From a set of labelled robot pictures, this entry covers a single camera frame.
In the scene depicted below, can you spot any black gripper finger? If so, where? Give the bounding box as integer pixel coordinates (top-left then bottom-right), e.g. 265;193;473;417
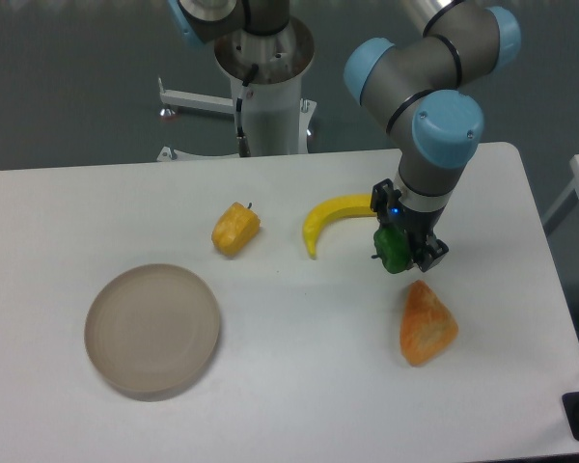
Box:
413;234;449;272
371;178;400;215

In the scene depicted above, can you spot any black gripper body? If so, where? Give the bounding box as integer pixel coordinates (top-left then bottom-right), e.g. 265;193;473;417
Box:
376;191;444;258

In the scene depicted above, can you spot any green toy pepper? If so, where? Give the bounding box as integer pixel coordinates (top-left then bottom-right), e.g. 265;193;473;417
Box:
373;227;412;274

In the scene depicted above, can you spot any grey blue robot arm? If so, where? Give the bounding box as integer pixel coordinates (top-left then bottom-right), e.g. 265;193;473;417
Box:
169;1;521;274

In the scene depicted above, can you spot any yellow toy pepper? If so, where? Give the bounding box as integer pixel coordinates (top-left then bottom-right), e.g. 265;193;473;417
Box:
211;203;261;257

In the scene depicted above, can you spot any beige round plate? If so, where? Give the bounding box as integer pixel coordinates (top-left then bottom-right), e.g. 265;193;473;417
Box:
83;263;221;401

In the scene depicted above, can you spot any yellow toy banana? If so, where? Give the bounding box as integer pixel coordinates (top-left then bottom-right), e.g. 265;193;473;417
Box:
302;193;375;259

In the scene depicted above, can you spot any orange toy carrot piece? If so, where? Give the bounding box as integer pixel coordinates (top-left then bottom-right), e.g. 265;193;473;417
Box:
400;280;458;367

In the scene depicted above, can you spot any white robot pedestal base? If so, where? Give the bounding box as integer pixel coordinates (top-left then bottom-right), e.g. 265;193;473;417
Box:
158;16;317;157

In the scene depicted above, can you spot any black cable on pedestal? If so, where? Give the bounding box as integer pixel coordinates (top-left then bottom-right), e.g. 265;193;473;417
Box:
234;63;259;158

